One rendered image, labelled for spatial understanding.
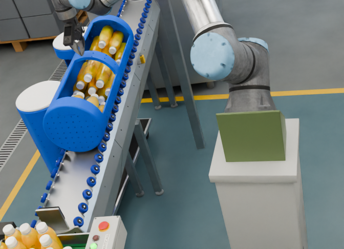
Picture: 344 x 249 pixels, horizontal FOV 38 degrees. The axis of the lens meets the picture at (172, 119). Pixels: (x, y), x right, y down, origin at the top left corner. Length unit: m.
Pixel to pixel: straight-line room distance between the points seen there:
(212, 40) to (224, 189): 0.59
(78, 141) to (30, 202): 1.50
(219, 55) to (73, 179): 1.01
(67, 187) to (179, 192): 1.25
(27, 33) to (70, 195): 3.74
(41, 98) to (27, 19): 2.99
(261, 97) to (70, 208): 0.95
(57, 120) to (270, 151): 1.00
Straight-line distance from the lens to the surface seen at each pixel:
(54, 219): 2.08
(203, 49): 1.66
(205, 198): 3.30
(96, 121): 2.26
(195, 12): 1.76
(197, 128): 3.54
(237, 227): 2.08
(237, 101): 1.77
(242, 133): 1.78
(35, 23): 5.68
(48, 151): 2.87
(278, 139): 1.79
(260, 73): 1.80
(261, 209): 1.98
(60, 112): 2.28
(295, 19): 5.07
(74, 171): 2.36
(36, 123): 2.75
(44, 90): 2.83
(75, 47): 2.53
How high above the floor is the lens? 2.38
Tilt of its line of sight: 37 degrees down
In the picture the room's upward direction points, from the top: 16 degrees counter-clockwise
